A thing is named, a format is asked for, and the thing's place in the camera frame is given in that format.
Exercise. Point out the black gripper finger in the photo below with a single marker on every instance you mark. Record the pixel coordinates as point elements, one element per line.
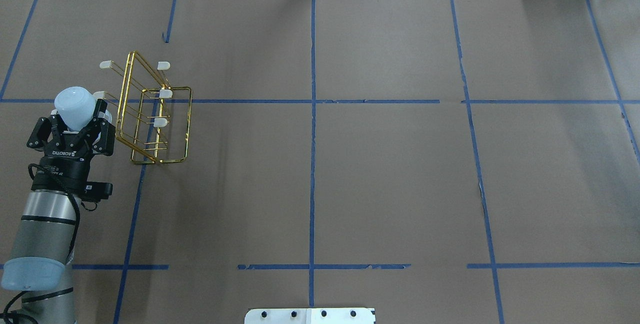
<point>46,136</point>
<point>97,137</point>

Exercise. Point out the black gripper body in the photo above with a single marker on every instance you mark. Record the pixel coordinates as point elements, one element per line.
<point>61,169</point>

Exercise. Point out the light blue cup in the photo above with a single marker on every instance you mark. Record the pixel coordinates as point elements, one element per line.
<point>75,106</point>

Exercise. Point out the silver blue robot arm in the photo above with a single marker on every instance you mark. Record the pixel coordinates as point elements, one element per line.
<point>39,268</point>

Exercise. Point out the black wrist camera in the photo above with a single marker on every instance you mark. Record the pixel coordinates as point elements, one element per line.
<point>96,191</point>

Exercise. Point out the gold wire cup holder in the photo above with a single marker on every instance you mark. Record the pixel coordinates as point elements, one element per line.
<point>151,115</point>

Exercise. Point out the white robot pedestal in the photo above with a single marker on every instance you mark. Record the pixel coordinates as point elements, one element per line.
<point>311,315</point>

